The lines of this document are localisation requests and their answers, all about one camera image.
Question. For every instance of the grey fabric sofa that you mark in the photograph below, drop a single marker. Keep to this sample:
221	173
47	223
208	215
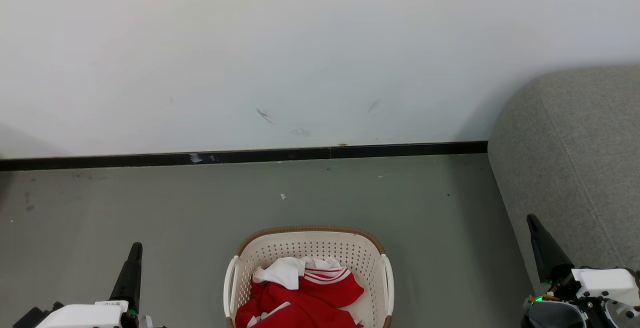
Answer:
575	168

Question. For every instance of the cream perforated laundry basket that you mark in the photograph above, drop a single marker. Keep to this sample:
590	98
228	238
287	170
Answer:
320	245

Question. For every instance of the red and white garment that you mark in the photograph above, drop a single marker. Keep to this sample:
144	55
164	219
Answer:
305	303

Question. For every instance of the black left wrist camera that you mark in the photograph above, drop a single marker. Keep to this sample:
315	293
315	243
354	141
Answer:
31	319

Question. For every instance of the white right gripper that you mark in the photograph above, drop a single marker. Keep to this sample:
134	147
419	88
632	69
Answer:
607	282

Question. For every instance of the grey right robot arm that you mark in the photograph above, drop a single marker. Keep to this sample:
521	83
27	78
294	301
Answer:
555	317

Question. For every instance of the black baseboard strip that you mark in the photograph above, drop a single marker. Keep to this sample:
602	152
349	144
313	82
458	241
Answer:
250	156

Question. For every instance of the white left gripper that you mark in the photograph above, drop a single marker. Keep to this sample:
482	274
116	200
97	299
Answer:
85	316

